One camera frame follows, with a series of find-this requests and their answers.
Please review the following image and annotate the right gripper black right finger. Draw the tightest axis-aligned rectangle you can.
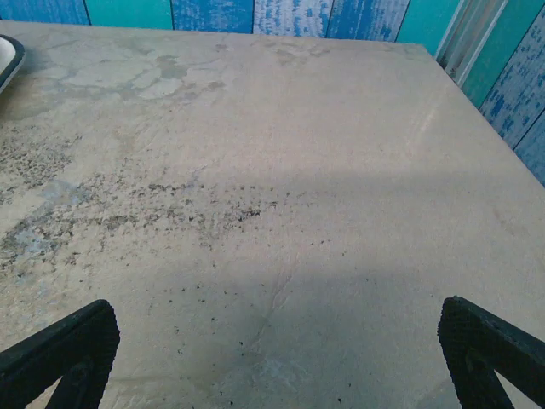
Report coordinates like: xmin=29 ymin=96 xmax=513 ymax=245
xmin=438 ymin=295 xmax=545 ymax=409

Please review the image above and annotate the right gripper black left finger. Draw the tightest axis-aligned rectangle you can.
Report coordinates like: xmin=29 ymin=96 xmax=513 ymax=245
xmin=0 ymin=298 xmax=122 ymax=409

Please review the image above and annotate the strawberry print white tray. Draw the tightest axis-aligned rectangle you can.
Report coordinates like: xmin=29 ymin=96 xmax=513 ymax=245
xmin=0 ymin=34 xmax=26 ymax=95

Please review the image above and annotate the aluminium corner post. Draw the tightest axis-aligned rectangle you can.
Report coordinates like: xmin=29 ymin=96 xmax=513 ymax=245
xmin=433 ymin=0 xmax=510 ymax=89

